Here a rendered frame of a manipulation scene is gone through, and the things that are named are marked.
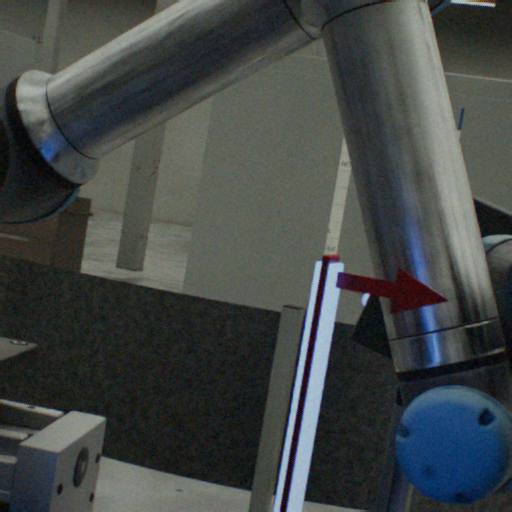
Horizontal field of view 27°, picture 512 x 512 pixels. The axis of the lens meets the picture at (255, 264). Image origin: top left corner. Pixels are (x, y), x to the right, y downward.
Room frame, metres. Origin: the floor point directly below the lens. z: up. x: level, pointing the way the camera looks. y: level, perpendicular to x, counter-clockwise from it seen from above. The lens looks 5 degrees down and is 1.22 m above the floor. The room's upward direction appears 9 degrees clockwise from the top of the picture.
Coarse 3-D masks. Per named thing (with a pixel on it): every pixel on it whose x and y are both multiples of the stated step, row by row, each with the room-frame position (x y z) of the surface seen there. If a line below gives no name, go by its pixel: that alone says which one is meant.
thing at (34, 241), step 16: (80, 208) 7.32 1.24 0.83; (0, 224) 7.15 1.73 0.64; (32, 224) 7.08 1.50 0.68; (48, 224) 7.05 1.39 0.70; (64, 224) 7.12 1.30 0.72; (80, 224) 7.35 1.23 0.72; (0, 240) 7.14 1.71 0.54; (16, 240) 7.10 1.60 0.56; (32, 240) 7.07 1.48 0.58; (48, 240) 7.04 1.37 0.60; (64, 240) 7.16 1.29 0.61; (80, 240) 7.39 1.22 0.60; (16, 256) 7.10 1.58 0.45; (32, 256) 7.06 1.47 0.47; (48, 256) 7.03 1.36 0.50; (64, 256) 7.19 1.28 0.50; (80, 256) 7.43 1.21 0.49
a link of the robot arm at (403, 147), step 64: (320, 0) 0.73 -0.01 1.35; (384, 0) 0.72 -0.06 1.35; (384, 64) 0.71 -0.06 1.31; (384, 128) 0.71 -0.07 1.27; (448, 128) 0.72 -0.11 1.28; (384, 192) 0.70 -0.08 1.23; (448, 192) 0.70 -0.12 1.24; (384, 256) 0.71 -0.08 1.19; (448, 256) 0.69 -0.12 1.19; (448, 320) 0.68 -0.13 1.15; (448, 384) 0.68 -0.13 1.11; (448, 448) 0.66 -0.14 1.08
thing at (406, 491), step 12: (396, 408) 1.05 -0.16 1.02; (396, 420) 1.05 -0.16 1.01; (396, 432) 1.05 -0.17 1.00; (396, 456) 1.05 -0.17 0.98; (384, 468) 1.05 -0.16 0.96; (396, 468) 1.05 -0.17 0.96; (384, 480) 1.05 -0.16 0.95; (396, 480) 1.05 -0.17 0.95; (384, 492) 1.05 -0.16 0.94; (396, 492) 1.05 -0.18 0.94; (408, 492) 1.04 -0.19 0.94; (384, 504) 1.05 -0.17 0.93; (396, 504) 1.04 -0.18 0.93; (408, 504) 1.05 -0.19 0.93
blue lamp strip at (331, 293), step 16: (336, 272) 0.54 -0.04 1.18; (336, 288) 0.55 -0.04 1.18; (336, 304) 0.55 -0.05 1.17; (320, 320) 0.54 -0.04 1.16; (320, 336) 0.54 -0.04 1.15; (320, 352) 0.54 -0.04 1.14; (320, 368) 0.54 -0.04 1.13; (320, 384) 0.55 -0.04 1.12; (304, 416) 0.54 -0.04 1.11; (304, 432) 0.54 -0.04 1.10; (304, 448) 0.54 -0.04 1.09; (304, 464) 0.54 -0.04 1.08; (304, 480) 0.55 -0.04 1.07
